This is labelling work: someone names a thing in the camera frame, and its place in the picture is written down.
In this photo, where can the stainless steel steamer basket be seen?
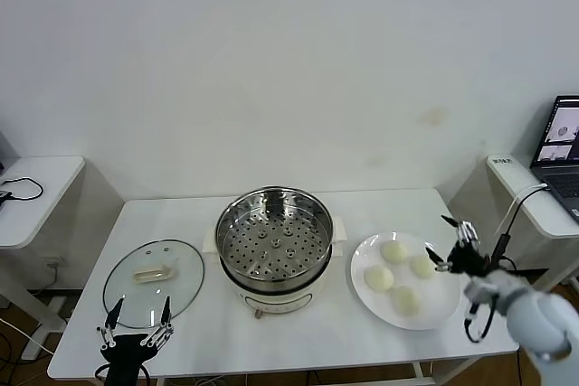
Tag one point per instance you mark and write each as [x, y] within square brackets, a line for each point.
[253, 259]

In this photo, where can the round glass pot lid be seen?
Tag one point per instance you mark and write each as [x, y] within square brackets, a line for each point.
[181, 277]

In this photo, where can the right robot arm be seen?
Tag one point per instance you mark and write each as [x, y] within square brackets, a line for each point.
[534, 318]

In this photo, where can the white side table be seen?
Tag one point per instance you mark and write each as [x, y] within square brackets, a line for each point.
[515, 187]
[40, 196]

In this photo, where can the white round plate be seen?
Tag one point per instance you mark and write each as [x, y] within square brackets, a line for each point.
[434, 309]

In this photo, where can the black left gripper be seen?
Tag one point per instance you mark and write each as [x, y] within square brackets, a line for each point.
[124, 350]

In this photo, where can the small label sticker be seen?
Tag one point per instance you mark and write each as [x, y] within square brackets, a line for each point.
[503, 161]

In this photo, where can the white steamed baozi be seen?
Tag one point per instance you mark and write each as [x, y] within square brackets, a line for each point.
[405, 300]
[423, 267]
[379, 278]
[394, 251]

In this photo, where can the white rectangular table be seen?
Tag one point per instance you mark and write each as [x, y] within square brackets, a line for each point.
[226, 345]

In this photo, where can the cream electric cooker pot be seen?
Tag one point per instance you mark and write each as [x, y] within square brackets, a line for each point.
[280, 300]

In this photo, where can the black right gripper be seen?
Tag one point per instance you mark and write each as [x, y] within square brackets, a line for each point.
[468, 260]

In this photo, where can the dark grey open laptop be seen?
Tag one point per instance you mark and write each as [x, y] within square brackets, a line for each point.
[4, 146]
[558, 178]

